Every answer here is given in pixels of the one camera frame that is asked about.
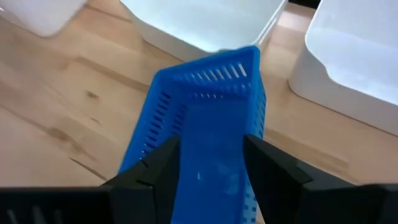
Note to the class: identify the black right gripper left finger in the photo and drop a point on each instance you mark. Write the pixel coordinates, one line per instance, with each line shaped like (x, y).
(93, 205)

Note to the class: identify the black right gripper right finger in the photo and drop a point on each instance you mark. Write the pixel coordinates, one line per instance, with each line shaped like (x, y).
(311, 205)

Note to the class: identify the blue slotted plastic basket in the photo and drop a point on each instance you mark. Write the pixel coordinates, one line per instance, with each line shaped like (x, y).
(211, 124)

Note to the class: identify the white plastic bin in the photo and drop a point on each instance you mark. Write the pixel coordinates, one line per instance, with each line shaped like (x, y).
(357, 46)
(37, 15)
(202, 21)

